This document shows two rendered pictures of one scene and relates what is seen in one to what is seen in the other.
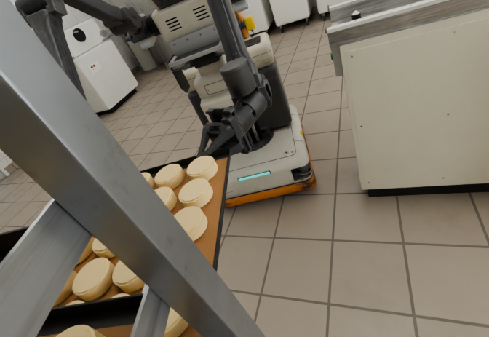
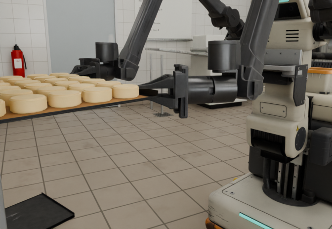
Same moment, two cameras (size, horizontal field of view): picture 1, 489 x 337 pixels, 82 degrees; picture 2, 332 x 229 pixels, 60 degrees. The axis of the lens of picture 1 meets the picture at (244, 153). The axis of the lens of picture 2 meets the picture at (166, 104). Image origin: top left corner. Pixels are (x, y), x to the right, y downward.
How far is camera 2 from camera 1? 0.32 m
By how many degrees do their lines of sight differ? 37
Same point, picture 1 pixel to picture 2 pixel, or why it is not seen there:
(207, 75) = (270, 94)
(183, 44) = not seen: hidden behind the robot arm
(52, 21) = not seen: outside the picture
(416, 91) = not seen: outside the picture
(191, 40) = (269, 55)
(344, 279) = not seen: outside the picture
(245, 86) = (218, 62)
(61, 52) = (151, 6)
